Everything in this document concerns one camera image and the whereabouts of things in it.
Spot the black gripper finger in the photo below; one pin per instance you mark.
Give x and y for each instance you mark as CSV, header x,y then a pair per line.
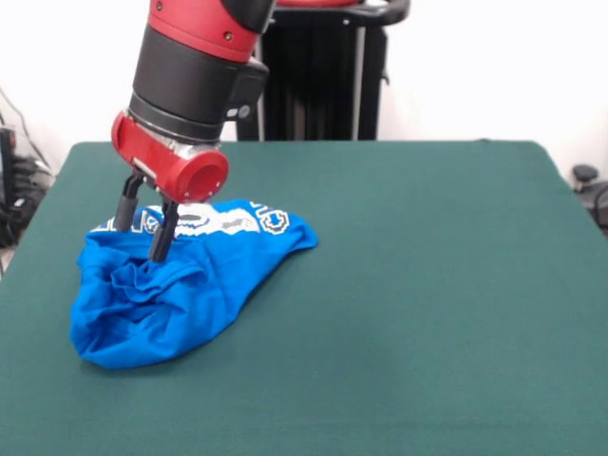
x,y
164,233
127,204

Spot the black office chair base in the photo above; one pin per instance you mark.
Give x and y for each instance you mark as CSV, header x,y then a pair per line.
x,y
594,190

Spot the black box device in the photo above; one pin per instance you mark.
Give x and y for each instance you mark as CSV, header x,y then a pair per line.
x,y
7,161

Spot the blue printed shirt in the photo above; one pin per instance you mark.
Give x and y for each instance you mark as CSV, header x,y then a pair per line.
x,y
199,294

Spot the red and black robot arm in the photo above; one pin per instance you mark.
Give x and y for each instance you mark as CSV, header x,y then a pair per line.
x,y
190,71

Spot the dark green table cloth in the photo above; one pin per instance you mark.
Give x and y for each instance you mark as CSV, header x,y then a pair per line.
x,y
404,309

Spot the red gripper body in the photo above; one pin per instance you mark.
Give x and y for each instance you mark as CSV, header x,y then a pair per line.
x,y
171,168

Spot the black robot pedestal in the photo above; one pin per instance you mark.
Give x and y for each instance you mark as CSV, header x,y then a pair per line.
x,y
309,71

